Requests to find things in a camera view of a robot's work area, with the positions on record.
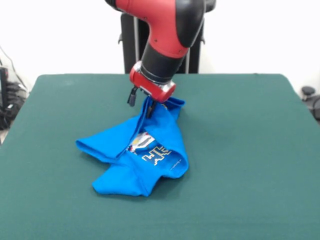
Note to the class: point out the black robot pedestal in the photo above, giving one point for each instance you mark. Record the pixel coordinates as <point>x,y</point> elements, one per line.
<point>195,50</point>

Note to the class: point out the blue printed shirt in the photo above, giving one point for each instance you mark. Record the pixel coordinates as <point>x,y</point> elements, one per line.
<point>120,180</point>

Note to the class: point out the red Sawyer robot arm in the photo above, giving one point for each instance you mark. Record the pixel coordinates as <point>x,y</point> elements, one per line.
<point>165,30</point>

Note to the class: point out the dark green table cloth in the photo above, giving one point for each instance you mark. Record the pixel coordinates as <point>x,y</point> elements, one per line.
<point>237,150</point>

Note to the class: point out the grey chair base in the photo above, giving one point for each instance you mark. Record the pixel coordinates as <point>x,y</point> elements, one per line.
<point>308,90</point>

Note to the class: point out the black upright stand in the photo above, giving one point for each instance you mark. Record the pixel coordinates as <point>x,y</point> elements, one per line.
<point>3,85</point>

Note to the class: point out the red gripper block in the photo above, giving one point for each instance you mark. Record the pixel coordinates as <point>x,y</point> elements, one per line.
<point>147,86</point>

